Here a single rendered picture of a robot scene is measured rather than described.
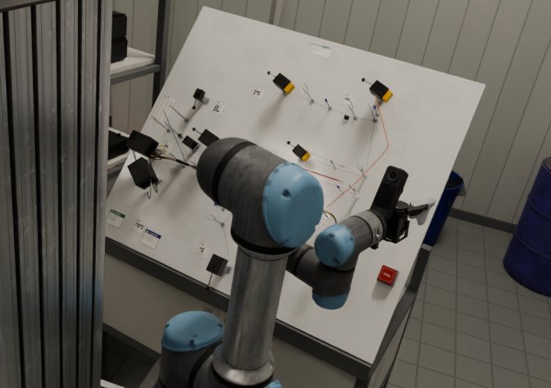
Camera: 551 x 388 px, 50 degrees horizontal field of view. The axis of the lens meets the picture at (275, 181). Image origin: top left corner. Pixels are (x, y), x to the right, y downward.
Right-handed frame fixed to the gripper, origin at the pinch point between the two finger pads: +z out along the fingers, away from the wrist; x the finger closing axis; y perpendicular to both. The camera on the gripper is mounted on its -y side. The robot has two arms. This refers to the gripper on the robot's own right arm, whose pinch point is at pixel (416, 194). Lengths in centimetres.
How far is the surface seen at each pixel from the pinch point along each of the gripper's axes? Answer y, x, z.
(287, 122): 8, -77, 44
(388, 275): 44, -21, 32
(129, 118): 87, -344, 162
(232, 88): 0, -104, 41
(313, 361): 79, -37, 17
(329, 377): 84, -31, 19
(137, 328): 96, -113, -1
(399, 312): 75, -28, 59
